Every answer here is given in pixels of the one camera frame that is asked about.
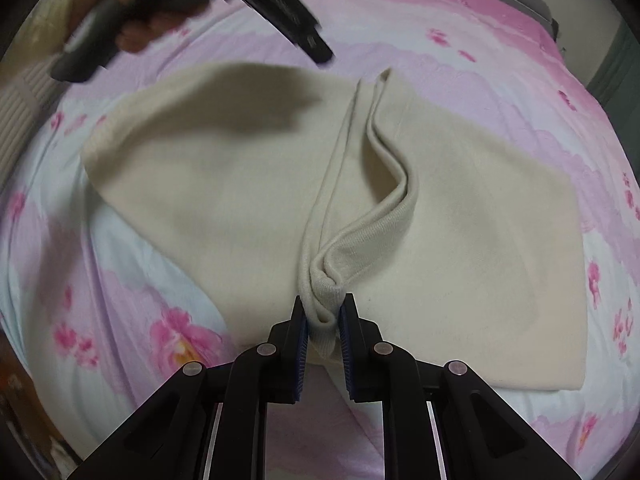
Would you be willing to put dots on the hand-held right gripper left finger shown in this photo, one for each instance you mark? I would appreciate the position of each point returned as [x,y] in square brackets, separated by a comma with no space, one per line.
[299,350]

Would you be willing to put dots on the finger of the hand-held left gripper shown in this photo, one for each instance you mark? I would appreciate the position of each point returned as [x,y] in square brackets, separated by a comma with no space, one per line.
[290,20]

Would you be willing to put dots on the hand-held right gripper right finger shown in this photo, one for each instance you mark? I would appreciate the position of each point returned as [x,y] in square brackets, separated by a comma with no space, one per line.
[348,350]

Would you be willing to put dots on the cream pants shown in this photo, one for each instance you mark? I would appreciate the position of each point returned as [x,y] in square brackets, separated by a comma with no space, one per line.
[225,185]

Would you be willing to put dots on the person's left hand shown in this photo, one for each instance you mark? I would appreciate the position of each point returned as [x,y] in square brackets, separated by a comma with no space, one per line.
[150,25]

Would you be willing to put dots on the pink floral duvet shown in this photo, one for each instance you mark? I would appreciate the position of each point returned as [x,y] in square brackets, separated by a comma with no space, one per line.
[450,60]

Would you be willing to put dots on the green curtain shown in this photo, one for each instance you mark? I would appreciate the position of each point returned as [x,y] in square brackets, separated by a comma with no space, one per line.
[620,60]

